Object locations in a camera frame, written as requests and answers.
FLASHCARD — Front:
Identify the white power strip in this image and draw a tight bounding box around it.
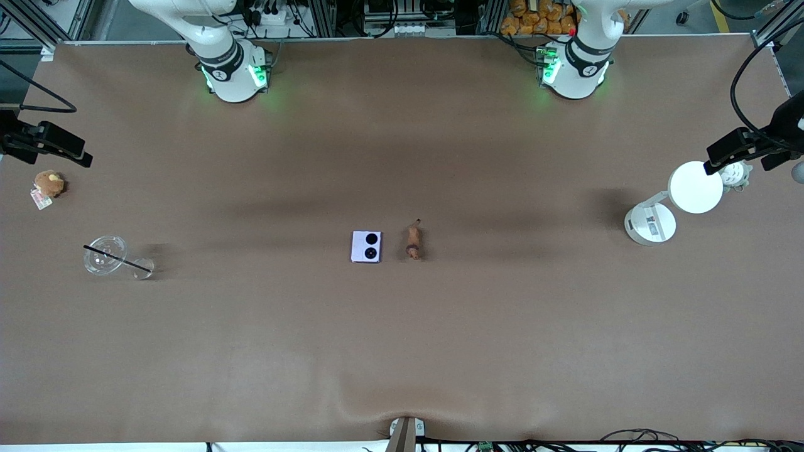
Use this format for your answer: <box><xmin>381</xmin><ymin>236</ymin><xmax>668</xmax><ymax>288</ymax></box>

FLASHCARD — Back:
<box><xmin>248</xmin><ymin>0</ymin><xmax>297</xmax><ymax>27</ymax></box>

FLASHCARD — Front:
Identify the brown lion statue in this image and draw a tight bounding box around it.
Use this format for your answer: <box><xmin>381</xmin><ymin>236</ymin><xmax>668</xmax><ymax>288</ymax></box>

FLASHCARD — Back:
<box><xmin>405</xmin><ymin>219</ymin><xmax>423</xmax><ymax>261</ymax></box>

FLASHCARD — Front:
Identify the black cable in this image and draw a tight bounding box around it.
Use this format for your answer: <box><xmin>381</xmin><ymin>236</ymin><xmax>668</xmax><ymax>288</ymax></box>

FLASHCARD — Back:
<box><xmin>730</xmin><ymin>22</ymin><xmax>804</xmax><ymax>137</ymax></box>
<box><xmin>0</xmin><ymin>60</ymin><xmax>78</xmax><ymax>114</ymax></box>

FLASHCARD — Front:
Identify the clear plastic cup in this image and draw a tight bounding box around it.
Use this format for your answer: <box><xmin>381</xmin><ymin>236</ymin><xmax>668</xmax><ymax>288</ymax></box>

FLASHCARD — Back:
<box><xmin>84</xmin><ymin>235</ymin><xmax>155</xmax><ymax>281</ymax></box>

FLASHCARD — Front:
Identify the green grey Totoro plush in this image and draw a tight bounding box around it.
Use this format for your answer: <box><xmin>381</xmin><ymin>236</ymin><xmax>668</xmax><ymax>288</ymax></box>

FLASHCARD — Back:
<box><xmin>720</xmin><ymin>160</ymin><xmax>753</xmax><ymax>192</ymax></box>

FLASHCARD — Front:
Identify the white round desk lamp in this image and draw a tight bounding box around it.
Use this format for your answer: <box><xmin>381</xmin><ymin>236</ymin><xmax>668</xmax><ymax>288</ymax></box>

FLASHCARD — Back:
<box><xmin>624</xmin><ymin>161</ymin><xmax>725</xmax><ymax>246</ymax></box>

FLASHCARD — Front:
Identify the bag of orange plush toys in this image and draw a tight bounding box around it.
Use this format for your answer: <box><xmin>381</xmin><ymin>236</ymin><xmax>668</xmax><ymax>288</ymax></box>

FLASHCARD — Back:
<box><xmin>500</xmin><ymin>0</ymin><xmax>630</xmax><ymax>36</ymax></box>

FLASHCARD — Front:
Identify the brown plush toy with tag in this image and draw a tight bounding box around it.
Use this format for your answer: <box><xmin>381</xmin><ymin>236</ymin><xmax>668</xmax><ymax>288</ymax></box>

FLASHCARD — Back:
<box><xmin>30</xmin><ymin>170</ymin><xmax>68</xmax><ymax>210</ymax></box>

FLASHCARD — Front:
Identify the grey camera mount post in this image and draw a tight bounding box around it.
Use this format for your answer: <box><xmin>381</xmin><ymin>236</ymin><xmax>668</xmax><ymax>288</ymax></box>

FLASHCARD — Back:
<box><xmin>384</xmin><ymin>416</ymin><xmax>426</xmax><ymax>452</ymax></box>

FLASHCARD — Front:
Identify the lilac phone with black lenses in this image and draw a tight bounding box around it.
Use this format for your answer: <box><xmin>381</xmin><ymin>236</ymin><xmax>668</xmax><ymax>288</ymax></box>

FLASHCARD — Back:
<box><xmin>350</xmin><ymin>230</ymin><xmax>383</xmax><ymax>264</ymax></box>

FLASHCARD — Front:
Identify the black drinking straw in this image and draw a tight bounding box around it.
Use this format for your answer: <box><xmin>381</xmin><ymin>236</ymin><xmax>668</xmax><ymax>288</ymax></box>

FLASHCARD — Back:
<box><xmin>84</xmin><ymin>245</ymin><xmax>153</xmax><ymax>274</ymax></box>

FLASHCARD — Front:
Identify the aluminium frame profile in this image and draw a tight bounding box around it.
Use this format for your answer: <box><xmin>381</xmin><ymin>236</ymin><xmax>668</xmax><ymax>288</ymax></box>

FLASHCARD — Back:
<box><xmin>751</xmin><ymin>9</ymin><xmax>804</xmax><ymax>48</ymax></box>
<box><xmin>0</xmin><ymin>0</ymin><xmax>67</xmax><ymax>52</ymax></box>

